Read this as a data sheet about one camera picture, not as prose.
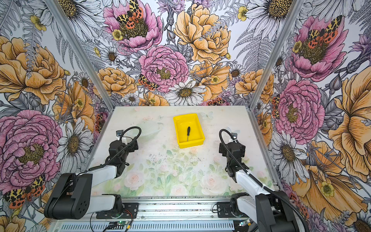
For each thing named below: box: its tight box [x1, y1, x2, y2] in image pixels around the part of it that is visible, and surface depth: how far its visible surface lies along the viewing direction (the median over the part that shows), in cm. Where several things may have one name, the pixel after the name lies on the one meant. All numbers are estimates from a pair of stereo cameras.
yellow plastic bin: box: [172, 113, 205, 149], surface depth 105 cm
